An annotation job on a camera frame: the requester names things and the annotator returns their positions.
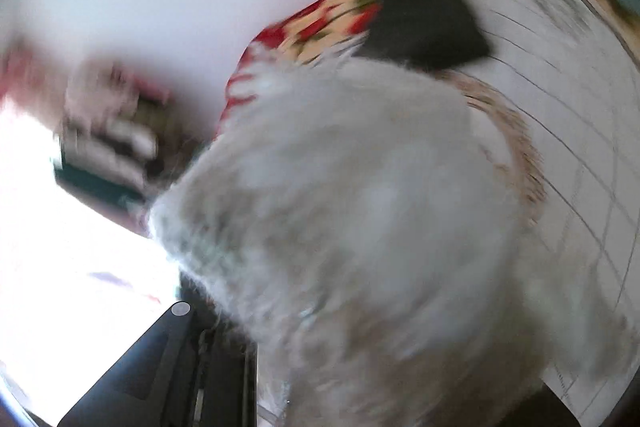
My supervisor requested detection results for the white fluffy cardigan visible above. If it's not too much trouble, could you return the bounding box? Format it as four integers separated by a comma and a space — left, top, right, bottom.
150, 60, 548, 426

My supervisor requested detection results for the red floral blanket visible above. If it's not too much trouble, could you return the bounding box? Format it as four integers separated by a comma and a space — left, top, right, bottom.
214, 0, 547, 143

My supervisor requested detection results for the black folded garment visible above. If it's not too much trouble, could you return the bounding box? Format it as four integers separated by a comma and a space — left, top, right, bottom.
356, 0, 491, 70

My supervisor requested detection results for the clothes rack with garments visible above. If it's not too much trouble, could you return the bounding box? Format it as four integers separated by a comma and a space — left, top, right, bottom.
1, 42, 205, 218

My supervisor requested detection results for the white floral grid bedsheet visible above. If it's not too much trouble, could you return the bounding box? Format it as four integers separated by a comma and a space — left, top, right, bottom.
439, 0, 640, 427

